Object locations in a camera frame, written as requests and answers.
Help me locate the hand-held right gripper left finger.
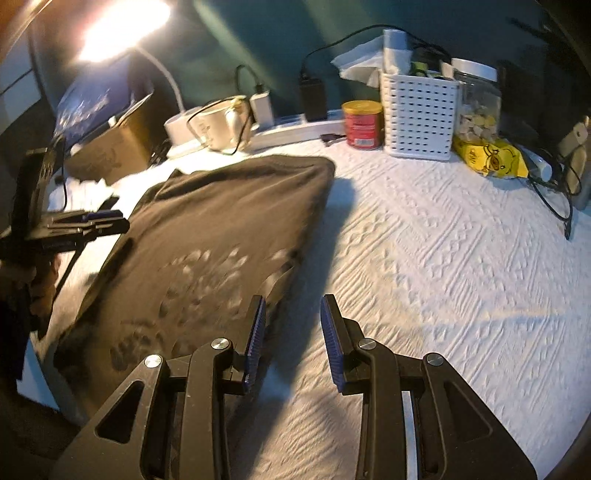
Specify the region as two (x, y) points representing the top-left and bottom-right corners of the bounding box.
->
(48, 295), (269, 480)

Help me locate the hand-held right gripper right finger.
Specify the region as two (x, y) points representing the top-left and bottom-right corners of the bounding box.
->
(320, 294), (539, 480)

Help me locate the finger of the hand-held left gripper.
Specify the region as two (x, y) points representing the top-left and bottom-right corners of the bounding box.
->
(65, 209), (125, 223)
(46, 218), (131, 243)

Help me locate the brown t-shirt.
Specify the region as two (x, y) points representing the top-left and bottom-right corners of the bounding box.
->
(53, 154), (337, 430)

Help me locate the person's left hand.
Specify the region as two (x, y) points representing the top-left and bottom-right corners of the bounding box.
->
(0, 256), (60, 330)

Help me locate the white cloth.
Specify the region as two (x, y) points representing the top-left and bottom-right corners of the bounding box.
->
(48, 178), (122, 217)

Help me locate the brown cardboard box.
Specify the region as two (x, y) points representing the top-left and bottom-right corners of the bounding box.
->
(69, 95), (156, 185)

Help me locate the dark metal clip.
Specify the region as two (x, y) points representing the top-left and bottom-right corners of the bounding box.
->
(150, 138), (174, 165)

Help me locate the tablet on white stand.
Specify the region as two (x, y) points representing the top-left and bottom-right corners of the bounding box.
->
(53, 69), (154, 139)

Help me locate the white desk lamp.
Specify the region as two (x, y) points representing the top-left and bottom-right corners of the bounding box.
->
(76, 0), (208, 158)

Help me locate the white mug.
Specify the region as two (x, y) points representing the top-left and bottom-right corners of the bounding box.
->
(187, 95), (254, 154)

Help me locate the white power strip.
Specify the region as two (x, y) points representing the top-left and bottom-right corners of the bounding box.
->
(249, 108), (348, 151)

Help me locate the red can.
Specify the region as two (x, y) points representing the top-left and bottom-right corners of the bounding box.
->
(342, 100), (385, 151)

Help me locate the black power adapter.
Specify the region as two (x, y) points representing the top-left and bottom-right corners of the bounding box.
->
(299, 78), (329, 122)

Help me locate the white perforated plastic basket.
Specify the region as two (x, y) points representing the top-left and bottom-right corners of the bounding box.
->
(379, 69), (461, 162)

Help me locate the yellow duck print bag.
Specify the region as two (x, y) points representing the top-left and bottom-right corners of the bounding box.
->
(451, 136), (530, 180)

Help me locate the clear jar with white lid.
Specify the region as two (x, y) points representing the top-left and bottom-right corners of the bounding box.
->
(450, 58), (503, 142)

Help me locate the small white bottle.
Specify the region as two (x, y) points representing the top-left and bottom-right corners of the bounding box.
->
(517, 148), (553, 182)

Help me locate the white tissue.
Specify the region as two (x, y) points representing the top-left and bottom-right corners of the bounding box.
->
(331, 37), (387, 86)

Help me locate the stainless steel tumbler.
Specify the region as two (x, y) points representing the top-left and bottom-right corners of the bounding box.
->
(563, 152), (591, 208)

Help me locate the white charger black cable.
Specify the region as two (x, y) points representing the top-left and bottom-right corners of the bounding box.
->
(235, 64), (265, 94)

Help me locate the long black cable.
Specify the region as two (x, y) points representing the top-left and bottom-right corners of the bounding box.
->
(526, 157), (574, 241)

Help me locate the black adapter cable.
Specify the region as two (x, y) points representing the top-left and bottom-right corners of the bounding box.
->
(300, 28), (387, 80)

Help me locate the beige strap tag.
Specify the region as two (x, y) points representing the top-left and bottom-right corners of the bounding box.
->
(556, 115), (591, 160)

